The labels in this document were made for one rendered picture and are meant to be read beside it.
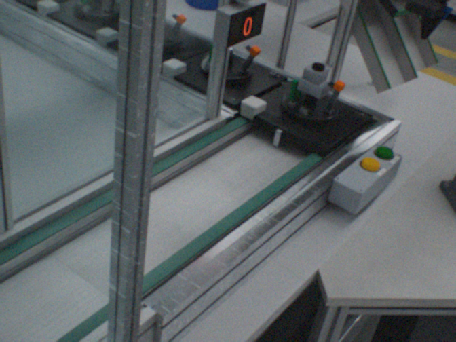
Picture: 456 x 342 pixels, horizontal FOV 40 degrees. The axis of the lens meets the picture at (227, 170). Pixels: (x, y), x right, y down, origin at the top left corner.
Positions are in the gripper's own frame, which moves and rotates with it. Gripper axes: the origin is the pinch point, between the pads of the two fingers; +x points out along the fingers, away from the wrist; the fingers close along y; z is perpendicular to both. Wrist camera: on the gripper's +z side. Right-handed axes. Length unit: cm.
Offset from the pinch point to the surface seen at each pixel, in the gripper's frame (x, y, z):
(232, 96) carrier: 28.4, 13.8, 36.6
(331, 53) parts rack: 35, -46, 40
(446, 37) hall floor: 125, -359, 87
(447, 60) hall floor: 125, -314, 69
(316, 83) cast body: 19.3, 7.2, 18.5
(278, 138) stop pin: 30.5, 18.2, 19.4
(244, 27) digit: 5.1, 25.1, 29.0
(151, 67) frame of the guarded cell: -17, 88, -2
